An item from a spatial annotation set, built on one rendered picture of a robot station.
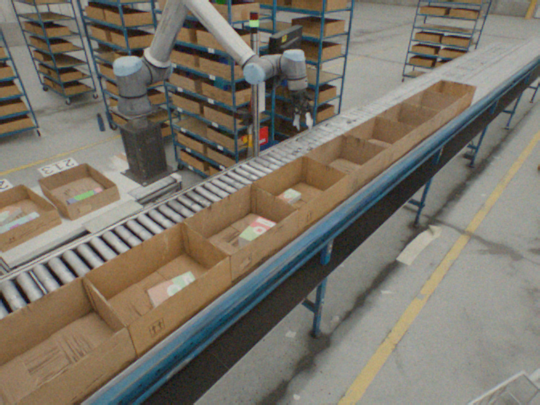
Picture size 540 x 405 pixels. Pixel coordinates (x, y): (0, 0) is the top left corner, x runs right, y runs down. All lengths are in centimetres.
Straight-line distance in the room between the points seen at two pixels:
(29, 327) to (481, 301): 256
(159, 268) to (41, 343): 44
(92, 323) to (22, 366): 21
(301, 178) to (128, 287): 104
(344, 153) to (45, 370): 177
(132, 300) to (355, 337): 144
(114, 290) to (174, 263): 24
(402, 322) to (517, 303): 84
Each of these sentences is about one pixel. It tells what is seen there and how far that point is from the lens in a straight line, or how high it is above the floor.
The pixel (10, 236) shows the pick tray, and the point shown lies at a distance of 209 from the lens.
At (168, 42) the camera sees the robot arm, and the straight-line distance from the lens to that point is 214.
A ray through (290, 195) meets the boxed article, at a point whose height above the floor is 92.
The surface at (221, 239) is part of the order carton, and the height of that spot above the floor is 89.
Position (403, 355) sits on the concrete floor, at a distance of 241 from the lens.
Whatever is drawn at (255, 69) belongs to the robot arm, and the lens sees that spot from 163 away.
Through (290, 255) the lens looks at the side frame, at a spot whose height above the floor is 91.
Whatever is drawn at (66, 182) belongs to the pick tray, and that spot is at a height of 77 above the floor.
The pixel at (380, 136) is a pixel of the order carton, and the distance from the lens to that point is 256.
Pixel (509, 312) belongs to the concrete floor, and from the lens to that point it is 292.
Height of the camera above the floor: 194
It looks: 34 degrees down
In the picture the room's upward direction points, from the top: 1 degrees clockwise
